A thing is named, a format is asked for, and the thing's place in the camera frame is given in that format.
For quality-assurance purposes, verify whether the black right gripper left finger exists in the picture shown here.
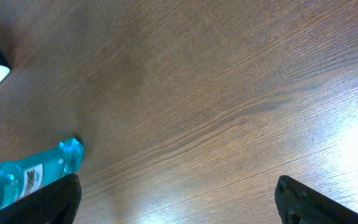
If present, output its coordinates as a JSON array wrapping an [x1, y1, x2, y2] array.
[[0, 174, 82, 224]]

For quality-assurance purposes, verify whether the blue mouthwash bottle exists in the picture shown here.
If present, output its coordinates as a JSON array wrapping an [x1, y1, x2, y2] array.
[[0, 138, 85, 209]]

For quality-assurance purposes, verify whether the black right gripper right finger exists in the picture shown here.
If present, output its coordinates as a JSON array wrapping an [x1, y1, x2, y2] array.
[[275, 175, 358, 224]]

